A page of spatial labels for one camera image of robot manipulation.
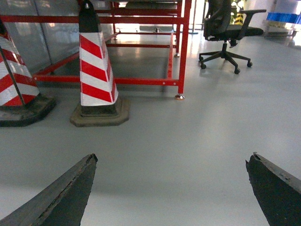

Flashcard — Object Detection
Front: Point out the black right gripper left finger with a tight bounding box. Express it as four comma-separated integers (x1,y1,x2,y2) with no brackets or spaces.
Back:
0,154,98,226

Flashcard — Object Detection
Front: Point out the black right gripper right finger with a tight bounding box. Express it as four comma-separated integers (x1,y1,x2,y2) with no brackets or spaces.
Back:
246,153,301,226

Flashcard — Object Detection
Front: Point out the red white traffic cone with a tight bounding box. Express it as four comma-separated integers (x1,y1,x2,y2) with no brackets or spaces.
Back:
70,0,130,127

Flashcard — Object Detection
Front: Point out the red white cone left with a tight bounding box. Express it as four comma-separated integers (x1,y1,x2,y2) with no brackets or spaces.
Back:
0,22,56,127

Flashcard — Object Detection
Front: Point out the blue plastic crate right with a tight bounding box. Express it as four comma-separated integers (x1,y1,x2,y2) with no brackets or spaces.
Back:
267,12,301,24

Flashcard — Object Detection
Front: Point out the black office chair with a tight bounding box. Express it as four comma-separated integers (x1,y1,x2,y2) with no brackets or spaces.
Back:
199,0,267,74

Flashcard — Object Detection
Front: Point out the red metal frame table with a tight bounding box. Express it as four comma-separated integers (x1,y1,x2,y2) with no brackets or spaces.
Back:
0,0,192,100

